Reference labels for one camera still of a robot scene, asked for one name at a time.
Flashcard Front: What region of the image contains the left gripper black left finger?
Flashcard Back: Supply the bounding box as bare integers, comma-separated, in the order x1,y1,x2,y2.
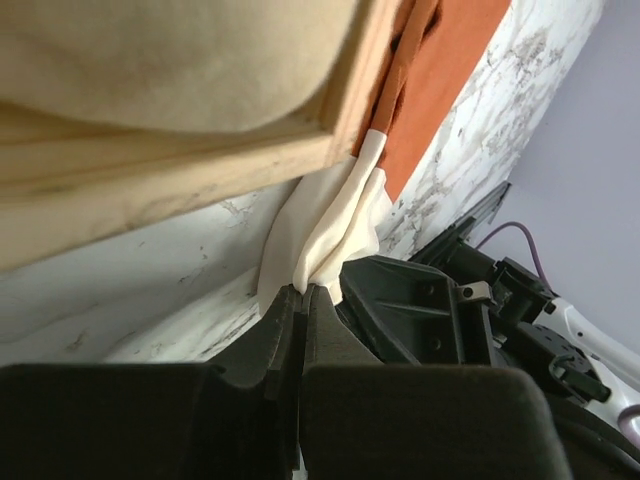
1,286,303,479

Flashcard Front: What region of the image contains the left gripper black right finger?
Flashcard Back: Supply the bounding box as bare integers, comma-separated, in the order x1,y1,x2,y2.
299,287,568,479

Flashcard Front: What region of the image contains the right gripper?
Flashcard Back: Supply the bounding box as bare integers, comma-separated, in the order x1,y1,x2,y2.
337,239,610,400

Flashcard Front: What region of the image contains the rust brown underwear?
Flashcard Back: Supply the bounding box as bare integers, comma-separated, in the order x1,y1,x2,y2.
257,0,511,314

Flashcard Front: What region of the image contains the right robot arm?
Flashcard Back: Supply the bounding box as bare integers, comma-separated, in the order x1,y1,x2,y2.
338,235,639,446

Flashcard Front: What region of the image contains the beige rolled underwear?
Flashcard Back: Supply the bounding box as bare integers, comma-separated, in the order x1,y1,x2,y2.
1,1,358,133

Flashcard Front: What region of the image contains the wooden compartment organizer tray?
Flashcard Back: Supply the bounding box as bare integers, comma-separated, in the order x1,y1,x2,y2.
1,1,399,270

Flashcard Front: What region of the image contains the aluminium extrusion rail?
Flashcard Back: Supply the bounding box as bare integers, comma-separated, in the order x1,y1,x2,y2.
459,181,511,223

